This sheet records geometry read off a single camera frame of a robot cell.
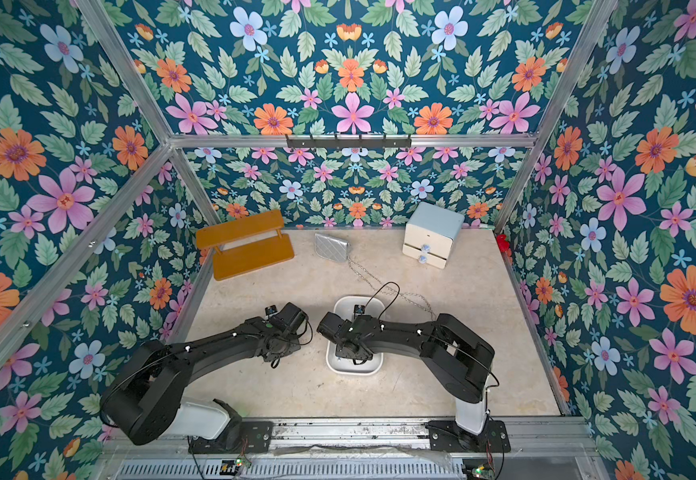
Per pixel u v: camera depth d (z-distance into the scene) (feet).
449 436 2.36
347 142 3.06
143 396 1.40
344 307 3.09
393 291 3.32
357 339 1.97
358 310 2.67
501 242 3.81
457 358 1.52
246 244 3.77
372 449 2.36
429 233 3.31
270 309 2.69
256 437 2.41
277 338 2.13
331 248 3.49
